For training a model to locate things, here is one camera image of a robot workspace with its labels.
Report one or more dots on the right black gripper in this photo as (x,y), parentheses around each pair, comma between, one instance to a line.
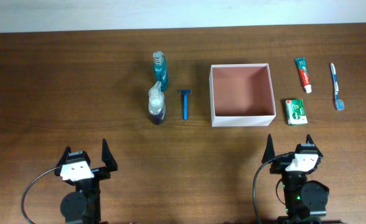
(276,167)

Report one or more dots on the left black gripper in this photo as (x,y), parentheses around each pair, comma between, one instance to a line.
(100,172)

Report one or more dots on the foam soap pump bottle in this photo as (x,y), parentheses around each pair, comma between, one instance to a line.
(157,106)

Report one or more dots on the blue disposable razor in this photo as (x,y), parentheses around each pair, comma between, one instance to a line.
(185,94)

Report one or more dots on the teal mouthwash bottle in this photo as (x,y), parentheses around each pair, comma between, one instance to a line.
(160,69)

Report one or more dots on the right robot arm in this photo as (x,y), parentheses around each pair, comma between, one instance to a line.
(305,200)

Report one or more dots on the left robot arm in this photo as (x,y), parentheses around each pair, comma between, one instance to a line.
(83,205)

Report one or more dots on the green Dettol soap box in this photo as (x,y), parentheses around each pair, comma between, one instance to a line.
(295,112)

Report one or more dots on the blue white toothbrush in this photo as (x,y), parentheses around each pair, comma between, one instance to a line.
(339,104)

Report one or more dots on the pink cardboard box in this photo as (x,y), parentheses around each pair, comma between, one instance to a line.
(241,95)

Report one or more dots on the red green toothpaste tube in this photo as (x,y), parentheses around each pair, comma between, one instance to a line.
(302,69)

